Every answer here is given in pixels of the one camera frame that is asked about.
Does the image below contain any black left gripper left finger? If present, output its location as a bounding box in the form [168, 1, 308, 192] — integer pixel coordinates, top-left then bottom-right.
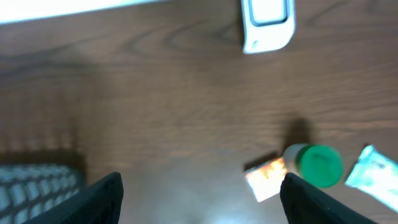
[26, 172, 124, 224]

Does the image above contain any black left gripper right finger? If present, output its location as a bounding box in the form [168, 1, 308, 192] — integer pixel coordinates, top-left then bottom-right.
[280, 173, 376, 224]

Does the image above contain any green lid jar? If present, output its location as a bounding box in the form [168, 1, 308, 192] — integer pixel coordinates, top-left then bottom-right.
[282, 143, 344, 189]

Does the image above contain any small orange snack box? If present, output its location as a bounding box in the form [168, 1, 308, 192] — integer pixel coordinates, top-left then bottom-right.
[244, 157, 287, 202]

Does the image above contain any light blue tissue pack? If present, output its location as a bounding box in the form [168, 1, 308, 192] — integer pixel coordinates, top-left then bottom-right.
[345, 145, 397, 212]

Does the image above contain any grey plastic shopping basket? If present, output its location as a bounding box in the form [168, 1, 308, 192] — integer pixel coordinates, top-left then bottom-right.
[1, 164, 85, 224]

